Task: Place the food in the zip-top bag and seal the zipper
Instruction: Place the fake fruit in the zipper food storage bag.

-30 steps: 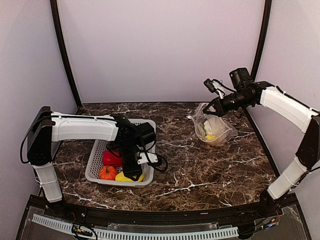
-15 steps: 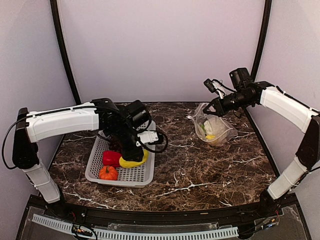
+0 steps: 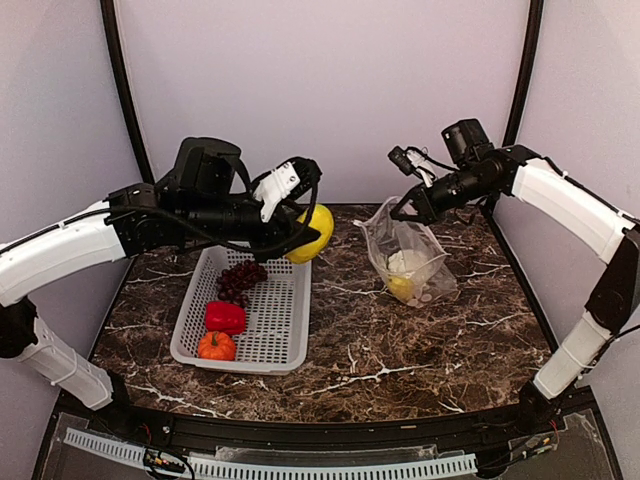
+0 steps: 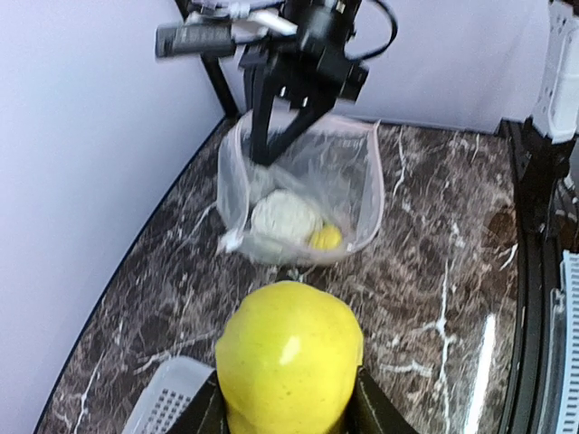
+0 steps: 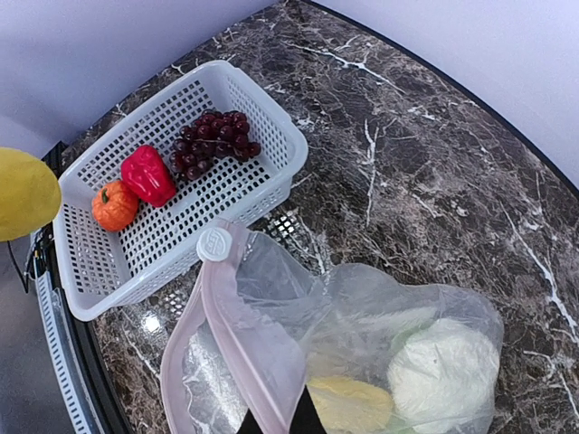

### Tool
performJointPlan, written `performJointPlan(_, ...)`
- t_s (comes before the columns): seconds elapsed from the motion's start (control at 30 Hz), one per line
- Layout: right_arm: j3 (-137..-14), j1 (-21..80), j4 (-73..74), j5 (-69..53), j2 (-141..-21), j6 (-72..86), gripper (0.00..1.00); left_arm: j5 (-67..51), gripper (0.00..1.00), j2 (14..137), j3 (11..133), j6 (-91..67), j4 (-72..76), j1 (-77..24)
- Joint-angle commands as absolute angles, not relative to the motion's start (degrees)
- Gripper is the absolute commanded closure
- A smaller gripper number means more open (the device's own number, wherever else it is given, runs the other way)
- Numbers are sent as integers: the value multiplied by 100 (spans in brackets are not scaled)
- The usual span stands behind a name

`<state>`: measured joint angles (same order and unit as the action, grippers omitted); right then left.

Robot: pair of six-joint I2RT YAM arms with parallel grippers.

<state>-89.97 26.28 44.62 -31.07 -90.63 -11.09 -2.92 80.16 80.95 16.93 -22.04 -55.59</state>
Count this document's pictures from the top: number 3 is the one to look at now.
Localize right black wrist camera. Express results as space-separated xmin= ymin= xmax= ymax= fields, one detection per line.
xmin=441 ymin=118 xmax=494 ymax=169

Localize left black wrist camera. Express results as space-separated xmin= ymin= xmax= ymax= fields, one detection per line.
xmin=169 ymin=137 xmax=250 ymax=196

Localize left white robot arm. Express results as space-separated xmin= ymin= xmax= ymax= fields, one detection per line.
xmin=1 ymin=184 xmax=321 ymax=436

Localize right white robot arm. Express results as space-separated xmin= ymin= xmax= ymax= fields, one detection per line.
xmin=391 ymin=145 xmax=639 ymax=434

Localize clear zip top bag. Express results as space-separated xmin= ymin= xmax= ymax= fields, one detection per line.
xmin=353 ymin=196 xmax=458 ymax=307

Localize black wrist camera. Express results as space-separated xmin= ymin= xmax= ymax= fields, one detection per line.
xmin=169 ymin=137 xmax=250 ymax=196
xmin=441 ymin=118 xmax=494 ymax=169

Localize white perforated plastic basket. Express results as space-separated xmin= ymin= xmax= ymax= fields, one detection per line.
xmin=170 ymin=246 xmax=312 ymax=375

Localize left black frame post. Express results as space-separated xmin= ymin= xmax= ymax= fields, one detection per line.
xmin=99 ymin=0 xmax=158 ymax=202

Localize right black frame post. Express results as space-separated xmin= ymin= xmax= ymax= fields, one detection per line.
xmin=502 ymin=0 xmax=545 ymax=146

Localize black curved front rail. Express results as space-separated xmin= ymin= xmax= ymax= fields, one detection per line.
xmin=68 ymin=401 xmax=551 ymax=452

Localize yellow squash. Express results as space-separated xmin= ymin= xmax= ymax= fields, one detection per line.
xmin=387 ymin=276 xmax=414 ymax=303
xmin=283 ymin=203 xmax=335 ymax=266

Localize white cauliflower with leaves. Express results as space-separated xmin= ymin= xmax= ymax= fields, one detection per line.
xmin=387 ymin=249 xmax=430 ymax=275

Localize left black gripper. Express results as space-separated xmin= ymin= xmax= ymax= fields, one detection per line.
xmin=182 ymin=191 xmax=323 ymax=264

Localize small orange pumpkin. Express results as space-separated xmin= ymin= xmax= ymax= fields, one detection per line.
xmin=197 ymin=331 xmax=236 ymax=361

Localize white slotted cable duct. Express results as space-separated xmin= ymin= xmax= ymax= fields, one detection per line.
xmin=63 ymin=427 xmax=478 ymax=479

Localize red bell pepper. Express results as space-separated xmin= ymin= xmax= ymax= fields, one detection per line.
xmin=204 ymin=301 xmax=247 ymax=335

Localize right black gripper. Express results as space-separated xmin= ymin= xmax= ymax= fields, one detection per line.
xmin=390 ymin=164 xmax=496 ymax=225

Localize dark red grape bunch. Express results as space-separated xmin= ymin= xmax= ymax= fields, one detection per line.
xmin=216 ymin=260 xmax=268 ymax=308

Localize black frame post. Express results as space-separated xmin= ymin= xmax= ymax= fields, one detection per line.
xmin=99 ymin=0 xmax=158 ymax=202
xmin=502 ymin=0 xmax=545 ymax=146

